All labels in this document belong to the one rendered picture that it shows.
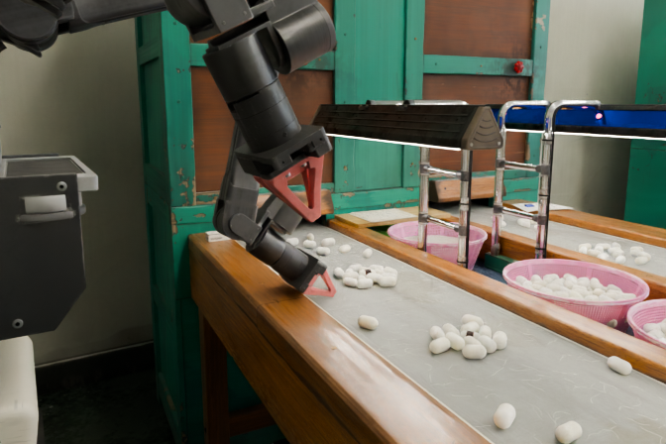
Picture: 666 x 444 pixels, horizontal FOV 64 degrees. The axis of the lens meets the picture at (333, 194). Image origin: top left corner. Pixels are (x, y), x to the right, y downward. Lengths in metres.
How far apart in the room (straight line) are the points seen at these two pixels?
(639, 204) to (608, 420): 3.11
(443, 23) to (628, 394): 1.33
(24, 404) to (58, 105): 1.65
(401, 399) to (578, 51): 3.35
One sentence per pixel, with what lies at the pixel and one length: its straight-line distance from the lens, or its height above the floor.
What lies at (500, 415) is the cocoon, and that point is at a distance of 0.70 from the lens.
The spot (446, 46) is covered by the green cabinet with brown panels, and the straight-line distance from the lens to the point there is 1.86.
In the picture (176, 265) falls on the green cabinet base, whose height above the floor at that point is 0.68.
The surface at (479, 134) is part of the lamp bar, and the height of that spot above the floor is 1.07.
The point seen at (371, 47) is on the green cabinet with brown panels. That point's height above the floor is 1.28.
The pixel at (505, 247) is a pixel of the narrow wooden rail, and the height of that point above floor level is 0.74.
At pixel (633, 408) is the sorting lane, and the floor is 0.74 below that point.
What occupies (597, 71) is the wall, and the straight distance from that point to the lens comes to 4.03.
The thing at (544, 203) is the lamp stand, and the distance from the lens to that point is 1.36.
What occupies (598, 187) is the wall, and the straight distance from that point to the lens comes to 4.16.
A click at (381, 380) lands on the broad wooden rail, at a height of 0.76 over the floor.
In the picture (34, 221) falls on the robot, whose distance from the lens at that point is 0.59.
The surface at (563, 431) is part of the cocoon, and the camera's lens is 0.69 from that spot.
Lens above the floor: 1.11
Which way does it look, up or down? 10 degrees down
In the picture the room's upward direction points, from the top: straight up
